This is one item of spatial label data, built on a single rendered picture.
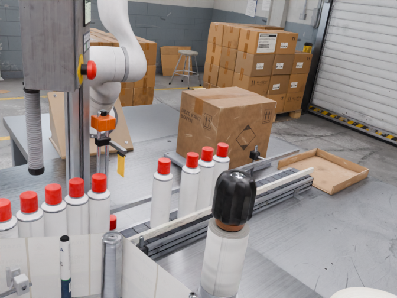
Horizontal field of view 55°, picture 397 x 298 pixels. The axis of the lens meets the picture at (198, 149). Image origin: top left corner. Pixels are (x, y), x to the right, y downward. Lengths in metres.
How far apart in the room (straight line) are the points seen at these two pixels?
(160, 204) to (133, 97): 3.53
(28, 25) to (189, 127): 0.89
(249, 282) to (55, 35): 0.67
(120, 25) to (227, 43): 3.47
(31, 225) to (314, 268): 0.73
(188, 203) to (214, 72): 3.96
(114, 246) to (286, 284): 0.44
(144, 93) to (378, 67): 2.87
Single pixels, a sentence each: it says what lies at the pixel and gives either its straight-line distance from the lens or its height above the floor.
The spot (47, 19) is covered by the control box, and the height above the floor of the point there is 1.42.
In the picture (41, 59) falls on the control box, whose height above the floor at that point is 1.34.
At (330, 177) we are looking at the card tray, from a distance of 1.70.
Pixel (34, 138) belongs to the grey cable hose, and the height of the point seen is 1.16.
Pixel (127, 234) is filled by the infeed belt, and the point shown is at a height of 0.88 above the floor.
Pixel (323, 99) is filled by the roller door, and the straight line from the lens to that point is 5.72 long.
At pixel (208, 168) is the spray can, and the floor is 1.04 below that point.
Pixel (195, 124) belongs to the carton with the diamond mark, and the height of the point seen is 1.02.
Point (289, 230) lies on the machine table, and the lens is 1.26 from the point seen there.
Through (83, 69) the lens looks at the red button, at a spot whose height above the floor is 1.33.
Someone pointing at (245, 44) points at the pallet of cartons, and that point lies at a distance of 4.55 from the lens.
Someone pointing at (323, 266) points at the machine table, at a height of 0.83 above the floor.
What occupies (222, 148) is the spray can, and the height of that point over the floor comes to 1.08.
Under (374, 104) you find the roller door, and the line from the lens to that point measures 5.31.
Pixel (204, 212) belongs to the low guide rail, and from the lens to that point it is 1.12.
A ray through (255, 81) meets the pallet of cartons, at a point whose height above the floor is 0.58.
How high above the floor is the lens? 1.49
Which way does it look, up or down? 22 degrees down
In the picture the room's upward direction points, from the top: 7 degrees clockwise
